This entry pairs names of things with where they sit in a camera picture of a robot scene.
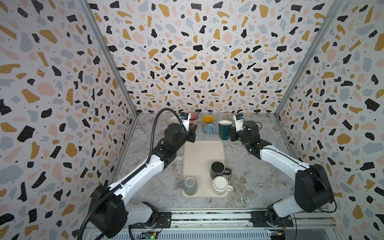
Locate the white mug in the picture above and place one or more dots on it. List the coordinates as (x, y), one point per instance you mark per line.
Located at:
(221, 186)

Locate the dark green mug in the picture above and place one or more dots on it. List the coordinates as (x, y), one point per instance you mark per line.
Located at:
(225, 129)

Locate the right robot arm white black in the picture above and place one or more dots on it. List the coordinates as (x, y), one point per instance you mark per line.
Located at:
(312, 187)

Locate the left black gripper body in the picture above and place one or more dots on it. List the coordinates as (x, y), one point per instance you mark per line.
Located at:
(190, 135)

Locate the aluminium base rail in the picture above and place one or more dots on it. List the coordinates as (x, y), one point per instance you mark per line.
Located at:
(232, 224)

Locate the pink mug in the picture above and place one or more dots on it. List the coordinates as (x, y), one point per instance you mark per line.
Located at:
(194, 117)

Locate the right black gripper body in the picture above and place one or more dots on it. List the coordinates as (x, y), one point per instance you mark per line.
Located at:
(235, 135)

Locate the light green mug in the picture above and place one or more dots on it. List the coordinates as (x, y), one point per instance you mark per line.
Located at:
(174, 120)

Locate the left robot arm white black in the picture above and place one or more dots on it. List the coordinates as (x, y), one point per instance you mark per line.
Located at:
(110, 210)

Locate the beige serving tray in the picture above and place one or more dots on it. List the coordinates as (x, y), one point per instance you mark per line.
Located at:
(198, 158)

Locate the grey mug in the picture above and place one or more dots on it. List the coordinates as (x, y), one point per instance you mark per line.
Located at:
(190, 186)

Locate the light blue mug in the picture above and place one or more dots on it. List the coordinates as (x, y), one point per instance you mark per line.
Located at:
(208, 126)

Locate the black mug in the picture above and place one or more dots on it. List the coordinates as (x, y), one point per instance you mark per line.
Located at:
(218, 169)

